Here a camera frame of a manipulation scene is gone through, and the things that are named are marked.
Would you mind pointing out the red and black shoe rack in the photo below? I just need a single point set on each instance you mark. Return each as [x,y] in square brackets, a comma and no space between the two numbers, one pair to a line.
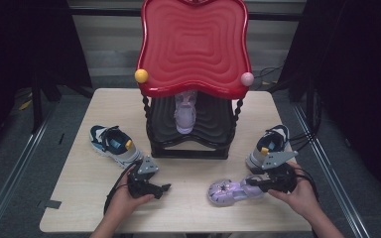
[195,49]

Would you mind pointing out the person's right hand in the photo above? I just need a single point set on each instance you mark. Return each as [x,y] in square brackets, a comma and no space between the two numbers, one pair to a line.
[301,198]

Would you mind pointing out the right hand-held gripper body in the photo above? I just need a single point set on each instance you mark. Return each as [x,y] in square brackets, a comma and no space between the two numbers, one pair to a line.
[282,178]

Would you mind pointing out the black curtain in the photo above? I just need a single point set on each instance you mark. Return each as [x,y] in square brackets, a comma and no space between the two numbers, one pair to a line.
[360,66]
[13,49]

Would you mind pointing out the purple star sandal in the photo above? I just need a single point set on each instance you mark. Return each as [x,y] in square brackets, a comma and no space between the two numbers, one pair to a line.
[185,115]
[225,195]

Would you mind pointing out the person's left hand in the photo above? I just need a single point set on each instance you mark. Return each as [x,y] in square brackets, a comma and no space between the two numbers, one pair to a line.
[122,205]

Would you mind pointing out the metal floor rail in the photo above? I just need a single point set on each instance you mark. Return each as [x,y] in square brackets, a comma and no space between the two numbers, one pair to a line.
[16,172]
[339,191]

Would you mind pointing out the black metal stand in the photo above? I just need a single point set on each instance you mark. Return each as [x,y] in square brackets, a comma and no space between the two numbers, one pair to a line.
[37,109]

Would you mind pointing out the navy and white sneaker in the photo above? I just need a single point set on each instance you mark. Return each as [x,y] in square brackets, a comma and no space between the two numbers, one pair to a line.
[268,145]
[119,147]

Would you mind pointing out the grey tape strip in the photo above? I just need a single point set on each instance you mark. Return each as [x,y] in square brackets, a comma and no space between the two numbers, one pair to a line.
[52,204]

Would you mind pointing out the small black floor tape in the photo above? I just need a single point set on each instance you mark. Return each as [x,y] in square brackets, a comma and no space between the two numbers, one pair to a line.
[61,138]

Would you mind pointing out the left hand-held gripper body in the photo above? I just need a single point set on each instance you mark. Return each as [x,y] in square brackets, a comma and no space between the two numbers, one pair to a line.
[140,185]

